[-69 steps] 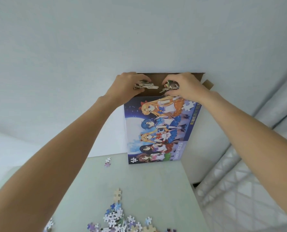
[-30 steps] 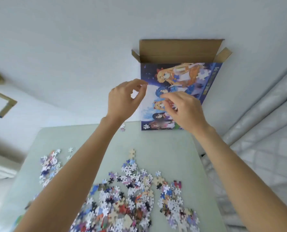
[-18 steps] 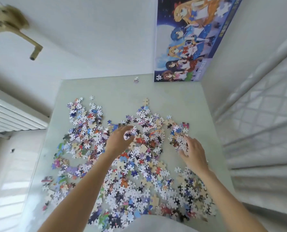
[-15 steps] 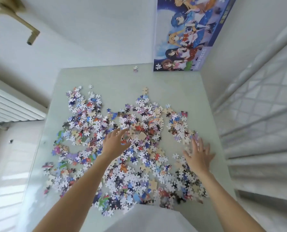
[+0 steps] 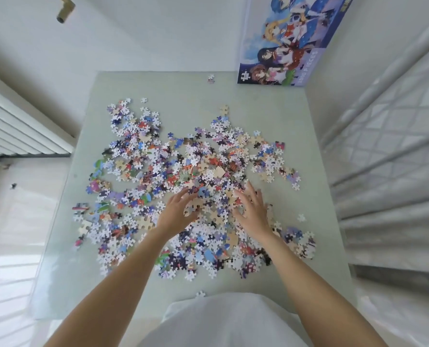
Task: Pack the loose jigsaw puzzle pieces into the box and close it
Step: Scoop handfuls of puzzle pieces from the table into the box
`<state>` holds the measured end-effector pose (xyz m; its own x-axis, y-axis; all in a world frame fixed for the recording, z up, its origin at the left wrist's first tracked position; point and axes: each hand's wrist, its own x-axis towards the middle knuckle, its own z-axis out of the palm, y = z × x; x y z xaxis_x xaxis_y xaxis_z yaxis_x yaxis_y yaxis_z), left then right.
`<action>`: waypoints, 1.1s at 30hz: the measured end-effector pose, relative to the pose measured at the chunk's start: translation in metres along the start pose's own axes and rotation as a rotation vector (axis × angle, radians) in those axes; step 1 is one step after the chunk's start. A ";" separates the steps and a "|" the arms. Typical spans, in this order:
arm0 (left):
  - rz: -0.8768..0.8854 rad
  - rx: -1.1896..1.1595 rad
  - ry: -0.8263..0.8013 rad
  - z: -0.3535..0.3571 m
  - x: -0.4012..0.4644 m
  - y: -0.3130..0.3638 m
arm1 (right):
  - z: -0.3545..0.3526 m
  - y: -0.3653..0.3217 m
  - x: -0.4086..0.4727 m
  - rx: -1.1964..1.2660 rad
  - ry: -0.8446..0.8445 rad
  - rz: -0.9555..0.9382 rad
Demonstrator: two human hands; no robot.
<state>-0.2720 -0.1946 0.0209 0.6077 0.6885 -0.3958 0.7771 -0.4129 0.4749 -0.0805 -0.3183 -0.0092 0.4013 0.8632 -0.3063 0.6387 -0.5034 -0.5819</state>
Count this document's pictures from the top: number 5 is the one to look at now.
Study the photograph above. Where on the person's left hand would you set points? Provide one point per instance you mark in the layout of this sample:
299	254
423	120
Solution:
176	214

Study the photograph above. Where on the person's right hand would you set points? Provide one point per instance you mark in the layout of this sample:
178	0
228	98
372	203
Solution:
256	216

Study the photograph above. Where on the pile of puzzle pieces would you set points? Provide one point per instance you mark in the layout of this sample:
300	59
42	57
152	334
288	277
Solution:
156	158

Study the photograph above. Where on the cartoon print puzzle box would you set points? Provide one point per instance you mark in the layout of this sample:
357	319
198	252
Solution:
283	50

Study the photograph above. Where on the person's left forearm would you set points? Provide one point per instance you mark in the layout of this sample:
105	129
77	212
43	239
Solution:
116	289

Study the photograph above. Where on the person's right forearm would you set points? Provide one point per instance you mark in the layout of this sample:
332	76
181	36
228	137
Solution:
315	292

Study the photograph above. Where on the person's white shirt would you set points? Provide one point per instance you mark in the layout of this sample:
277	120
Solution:
218	321

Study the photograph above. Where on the grey patterned curtain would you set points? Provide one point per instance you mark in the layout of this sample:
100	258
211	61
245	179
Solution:
391	158

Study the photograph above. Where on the white radiator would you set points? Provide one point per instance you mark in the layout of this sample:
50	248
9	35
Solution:
15	130

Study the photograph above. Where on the brass wall fixture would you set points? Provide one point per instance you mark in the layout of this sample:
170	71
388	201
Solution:
65	10

